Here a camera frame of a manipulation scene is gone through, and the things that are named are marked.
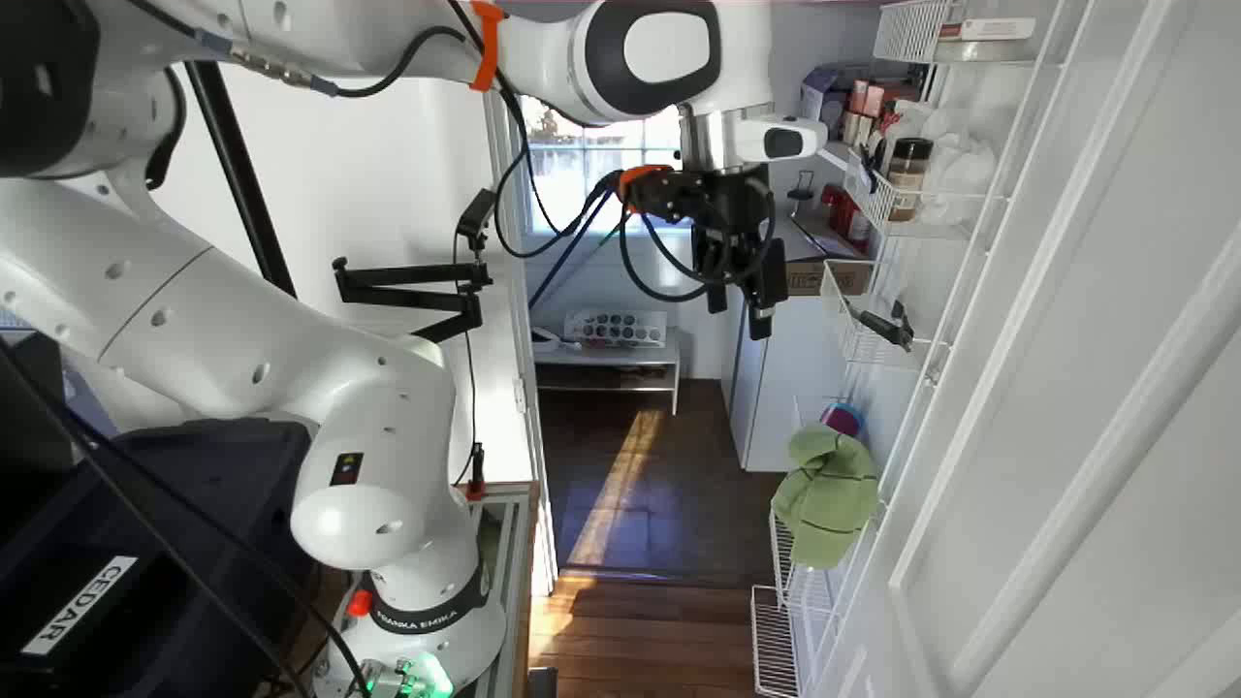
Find white panel door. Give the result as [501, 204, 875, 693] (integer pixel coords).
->
[802, 0, 1241, 698]

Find black camera tripod arm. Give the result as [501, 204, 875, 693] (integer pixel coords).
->
[333, 257, 494, 342]

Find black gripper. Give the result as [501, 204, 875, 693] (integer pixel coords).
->
[639, 167, 789, 342]

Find white wire door rack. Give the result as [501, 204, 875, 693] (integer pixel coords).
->
[748, 0, 1078, 698]

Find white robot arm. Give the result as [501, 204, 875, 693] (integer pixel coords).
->
[0, 0, 773, 693]

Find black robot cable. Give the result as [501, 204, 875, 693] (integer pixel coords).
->
[444, 0, 713, 305]

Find white low bench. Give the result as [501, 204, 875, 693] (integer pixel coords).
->
[537, 309, 684, 410]

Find white cabinet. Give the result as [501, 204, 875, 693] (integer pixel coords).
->
[728, 294, 847, 472]

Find green cloth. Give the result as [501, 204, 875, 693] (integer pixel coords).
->
[773, 425, 881, 567]

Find pink and blue cups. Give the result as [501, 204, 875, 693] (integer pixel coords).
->
[822, 403, 866, 439]

